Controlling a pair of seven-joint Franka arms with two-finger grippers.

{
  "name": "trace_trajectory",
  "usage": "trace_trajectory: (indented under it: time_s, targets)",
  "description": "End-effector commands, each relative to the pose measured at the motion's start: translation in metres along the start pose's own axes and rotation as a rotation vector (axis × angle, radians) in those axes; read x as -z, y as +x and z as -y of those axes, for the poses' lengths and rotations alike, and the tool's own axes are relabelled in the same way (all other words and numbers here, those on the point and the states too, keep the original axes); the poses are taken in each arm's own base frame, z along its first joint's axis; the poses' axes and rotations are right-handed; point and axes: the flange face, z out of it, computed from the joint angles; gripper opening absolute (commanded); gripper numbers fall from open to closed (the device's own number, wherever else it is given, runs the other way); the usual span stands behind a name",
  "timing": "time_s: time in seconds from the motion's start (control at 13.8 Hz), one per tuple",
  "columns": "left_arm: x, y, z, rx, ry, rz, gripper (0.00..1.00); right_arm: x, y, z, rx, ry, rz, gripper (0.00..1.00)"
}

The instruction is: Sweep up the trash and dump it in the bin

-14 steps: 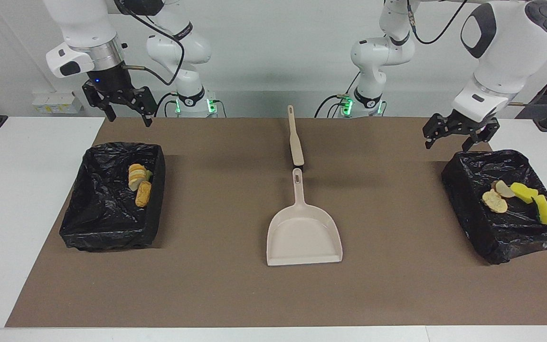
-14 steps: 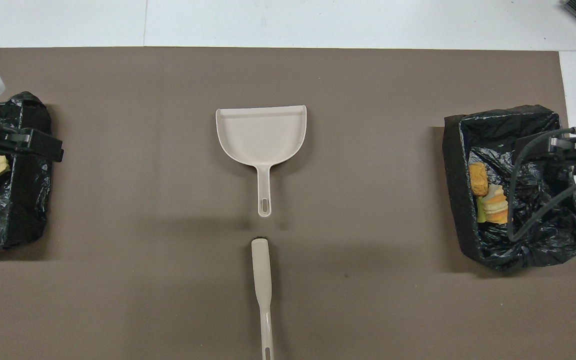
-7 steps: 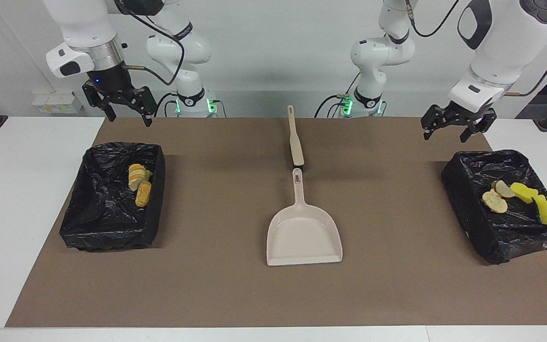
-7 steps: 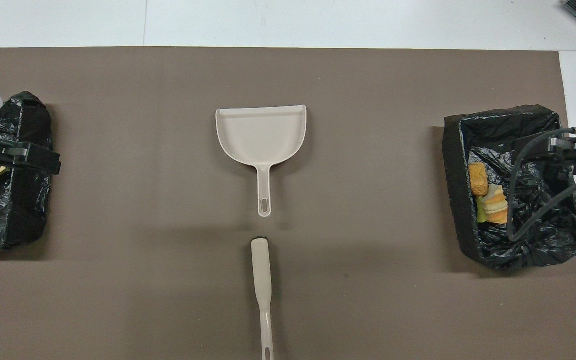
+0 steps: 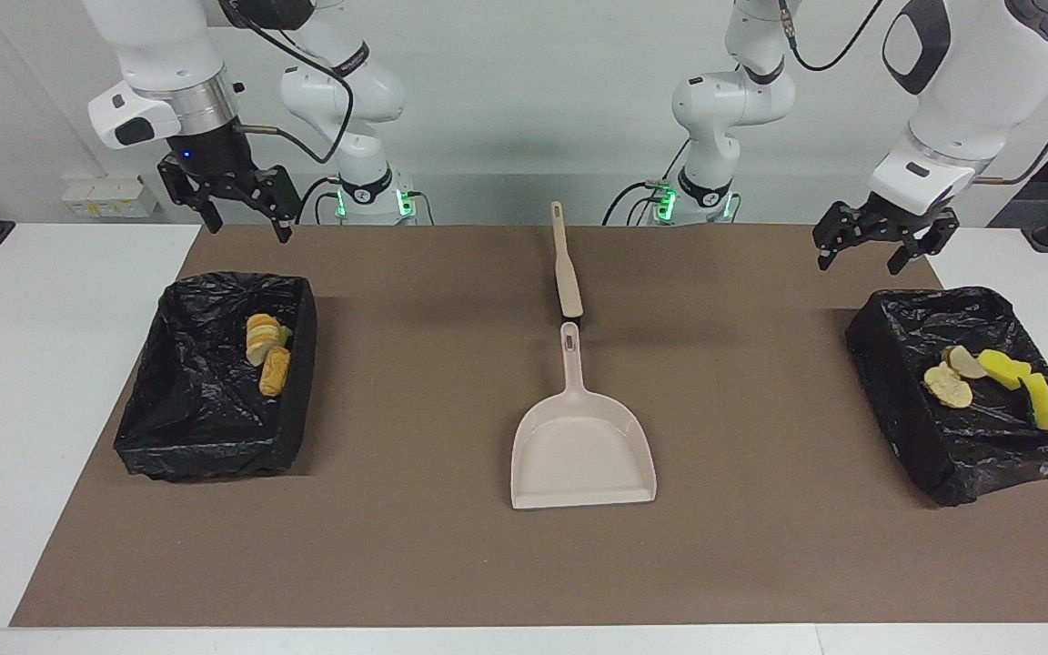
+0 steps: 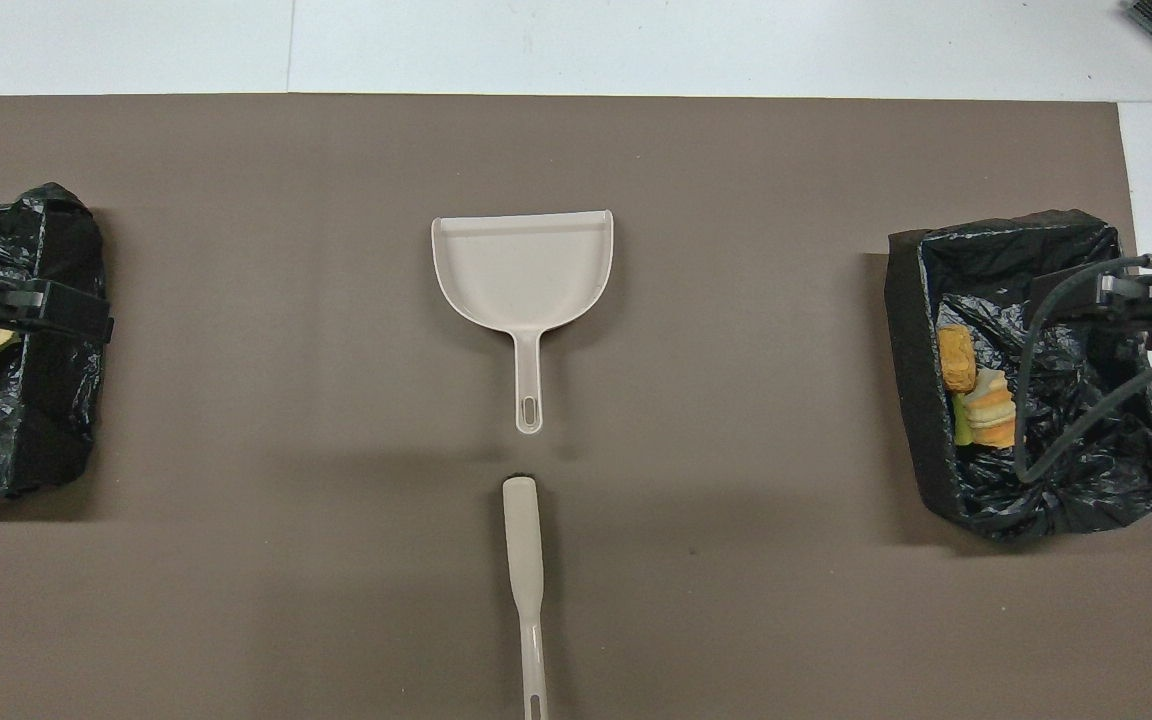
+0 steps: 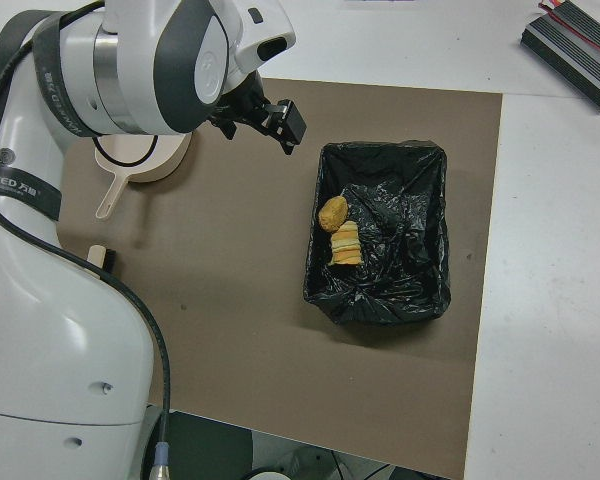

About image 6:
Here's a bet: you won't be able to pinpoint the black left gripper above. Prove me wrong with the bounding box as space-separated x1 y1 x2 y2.
0 232 116 344

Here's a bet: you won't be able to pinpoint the pale torn bread piece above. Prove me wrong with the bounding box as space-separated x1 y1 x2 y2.
964 368 1019 450

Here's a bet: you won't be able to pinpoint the brown oval bread roll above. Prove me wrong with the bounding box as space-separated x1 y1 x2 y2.
937 324 979 393

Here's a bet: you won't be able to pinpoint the beige plastic dustpan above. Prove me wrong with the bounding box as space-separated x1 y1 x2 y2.
430 209 615 436

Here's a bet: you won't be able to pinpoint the beige hand brush black bristles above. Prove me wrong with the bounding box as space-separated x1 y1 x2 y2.
501 476 550 720

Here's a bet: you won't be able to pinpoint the bin lined with black bag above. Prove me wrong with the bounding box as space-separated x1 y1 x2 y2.
0 182 108 504
884 209 1152 546

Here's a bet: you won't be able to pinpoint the large brown table mat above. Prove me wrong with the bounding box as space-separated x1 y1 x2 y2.
0 94 1152 720

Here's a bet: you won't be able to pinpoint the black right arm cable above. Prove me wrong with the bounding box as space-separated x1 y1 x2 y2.
1012 254 1152 485

